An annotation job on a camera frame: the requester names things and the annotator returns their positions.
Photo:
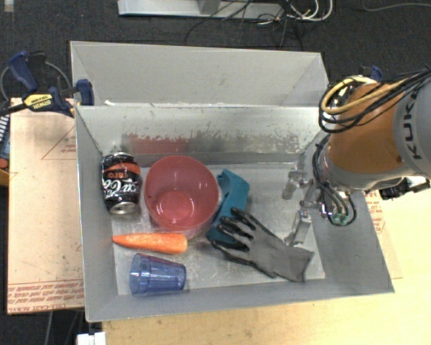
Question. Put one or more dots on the black cylinder on white bracket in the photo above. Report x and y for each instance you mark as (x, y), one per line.
(398, 191)

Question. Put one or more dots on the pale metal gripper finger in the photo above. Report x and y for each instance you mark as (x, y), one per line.
(300, 228)
(294, 185)

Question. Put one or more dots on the grey metal bin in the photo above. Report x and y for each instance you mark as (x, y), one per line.
(208, 135)

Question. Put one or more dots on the teal sponge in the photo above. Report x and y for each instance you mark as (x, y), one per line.
(235, 192)

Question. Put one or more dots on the orange carrot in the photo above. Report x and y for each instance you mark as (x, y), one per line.
(154, 243)

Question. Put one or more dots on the blue plastic cup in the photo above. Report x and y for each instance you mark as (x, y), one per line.
(158, 275)

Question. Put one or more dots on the black rubber glove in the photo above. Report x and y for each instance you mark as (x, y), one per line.
(269, 253)

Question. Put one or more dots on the black soda can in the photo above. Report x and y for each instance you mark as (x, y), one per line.
(120, 183)

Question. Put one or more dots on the pink plastic bowl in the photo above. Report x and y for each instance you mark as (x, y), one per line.
(181, 196)

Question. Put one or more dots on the brown cardboard board, red print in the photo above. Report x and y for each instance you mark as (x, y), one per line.
(43, 210)

